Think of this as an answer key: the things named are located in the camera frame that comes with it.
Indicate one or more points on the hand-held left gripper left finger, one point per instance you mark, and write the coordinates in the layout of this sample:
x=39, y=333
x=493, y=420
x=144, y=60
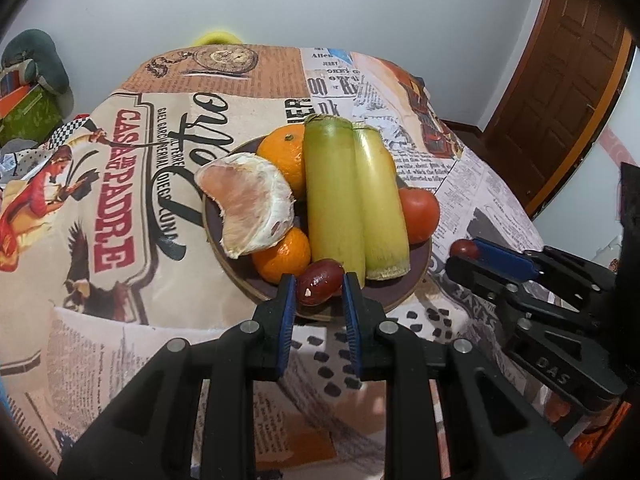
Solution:
x=285, y=322

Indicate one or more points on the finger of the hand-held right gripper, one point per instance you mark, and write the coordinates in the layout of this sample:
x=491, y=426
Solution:
x=502, y=257
x=480, y=275

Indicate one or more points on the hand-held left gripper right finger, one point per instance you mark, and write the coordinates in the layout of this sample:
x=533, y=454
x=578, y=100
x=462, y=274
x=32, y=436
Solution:
x=352, y=327

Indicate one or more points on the red jujube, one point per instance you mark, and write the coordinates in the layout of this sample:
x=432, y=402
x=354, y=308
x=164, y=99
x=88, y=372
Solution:
x=320, y=282
x=462, y=248

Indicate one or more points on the dark purple round plate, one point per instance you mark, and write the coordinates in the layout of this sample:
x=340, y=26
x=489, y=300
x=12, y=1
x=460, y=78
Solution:
x=385, y=292

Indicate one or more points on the small orange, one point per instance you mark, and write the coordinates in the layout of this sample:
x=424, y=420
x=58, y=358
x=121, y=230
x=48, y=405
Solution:
x=280, y=260

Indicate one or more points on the red tomato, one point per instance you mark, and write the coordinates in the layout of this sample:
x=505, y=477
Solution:
x=419, y=215

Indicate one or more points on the thin green sugarcane piece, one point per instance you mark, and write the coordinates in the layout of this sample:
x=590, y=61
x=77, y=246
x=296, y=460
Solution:
x=382, y=210

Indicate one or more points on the peeled pomelo segment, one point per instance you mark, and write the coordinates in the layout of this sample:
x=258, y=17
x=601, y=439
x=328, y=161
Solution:
x=245, y=200

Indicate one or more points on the thick green sugarcane piece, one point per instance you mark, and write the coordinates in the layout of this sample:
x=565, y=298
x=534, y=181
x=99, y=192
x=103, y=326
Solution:
x=332, y=200

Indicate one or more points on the printed newspaper pattern tablecloth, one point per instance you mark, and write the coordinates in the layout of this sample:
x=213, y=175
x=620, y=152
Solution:
x=140, y=310

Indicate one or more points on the large orange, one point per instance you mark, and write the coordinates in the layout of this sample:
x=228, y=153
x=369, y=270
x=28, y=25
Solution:
x=282, y=160

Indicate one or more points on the brown wooden door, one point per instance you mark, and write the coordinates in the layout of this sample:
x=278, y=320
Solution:
x=555, y=85

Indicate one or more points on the yellow round object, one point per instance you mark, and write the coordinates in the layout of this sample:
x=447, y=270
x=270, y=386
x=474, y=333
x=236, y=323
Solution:
x=215, y=38

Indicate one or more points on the green and orange cloth pile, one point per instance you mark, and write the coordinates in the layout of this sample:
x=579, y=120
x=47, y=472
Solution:
x=27, y=110

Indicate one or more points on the grey green cushion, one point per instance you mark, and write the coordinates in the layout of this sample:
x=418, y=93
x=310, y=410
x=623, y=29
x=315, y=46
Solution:
x=35, y=55

